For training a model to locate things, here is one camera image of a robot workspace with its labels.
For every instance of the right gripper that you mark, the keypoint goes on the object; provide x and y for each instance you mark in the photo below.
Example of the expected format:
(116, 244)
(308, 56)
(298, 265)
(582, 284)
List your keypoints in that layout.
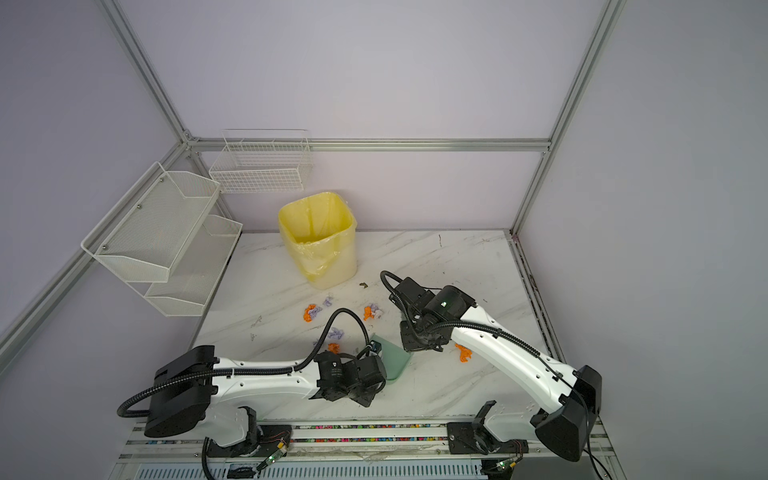
(409, 344)

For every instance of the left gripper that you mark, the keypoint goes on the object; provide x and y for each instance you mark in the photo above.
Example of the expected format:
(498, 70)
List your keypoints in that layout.
(368, 398)

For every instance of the green plastic dustpan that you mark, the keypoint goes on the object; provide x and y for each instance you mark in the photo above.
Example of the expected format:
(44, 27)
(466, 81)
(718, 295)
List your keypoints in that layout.
(395, 359)

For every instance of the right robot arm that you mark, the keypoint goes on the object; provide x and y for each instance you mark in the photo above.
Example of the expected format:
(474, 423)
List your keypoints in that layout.
(569, 398)

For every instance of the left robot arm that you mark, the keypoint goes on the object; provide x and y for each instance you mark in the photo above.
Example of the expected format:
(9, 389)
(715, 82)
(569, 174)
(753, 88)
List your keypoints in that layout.
(217, 398)

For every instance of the orange purple scrap right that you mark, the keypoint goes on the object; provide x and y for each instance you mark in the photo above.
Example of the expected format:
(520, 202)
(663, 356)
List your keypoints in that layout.
(465, 354)

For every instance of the orange purple scrap centre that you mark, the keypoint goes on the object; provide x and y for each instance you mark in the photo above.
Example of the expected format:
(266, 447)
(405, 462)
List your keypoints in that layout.
(372, 311)

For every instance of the orange purple scrap near bin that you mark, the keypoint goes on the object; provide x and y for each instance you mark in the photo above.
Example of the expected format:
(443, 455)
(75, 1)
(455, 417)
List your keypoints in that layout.
(317, 309)

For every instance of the yellow lined trash bin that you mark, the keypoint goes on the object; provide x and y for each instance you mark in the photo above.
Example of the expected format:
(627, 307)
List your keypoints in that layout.
(319, 233)

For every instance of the white mesh two-tier shelf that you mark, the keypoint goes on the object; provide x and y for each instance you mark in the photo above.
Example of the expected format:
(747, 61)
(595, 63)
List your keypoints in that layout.
(165, 241)

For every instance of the aluminium table edge rail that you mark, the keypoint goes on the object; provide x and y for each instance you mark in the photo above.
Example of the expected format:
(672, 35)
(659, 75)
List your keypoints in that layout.
(546, 328)

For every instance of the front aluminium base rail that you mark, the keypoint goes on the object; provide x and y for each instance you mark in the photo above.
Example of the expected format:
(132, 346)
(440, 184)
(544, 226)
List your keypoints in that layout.
(366, 449)

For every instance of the white wire basket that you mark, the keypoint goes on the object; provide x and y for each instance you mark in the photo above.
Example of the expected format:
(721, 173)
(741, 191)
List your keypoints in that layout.
(263, 160)

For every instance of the aluminium frame back beam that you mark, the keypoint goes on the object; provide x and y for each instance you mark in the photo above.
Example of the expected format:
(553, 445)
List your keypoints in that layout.
(382, 145)

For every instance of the aluminium frame corner post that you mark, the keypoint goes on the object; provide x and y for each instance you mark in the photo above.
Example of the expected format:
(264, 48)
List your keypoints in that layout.
(606, 23)

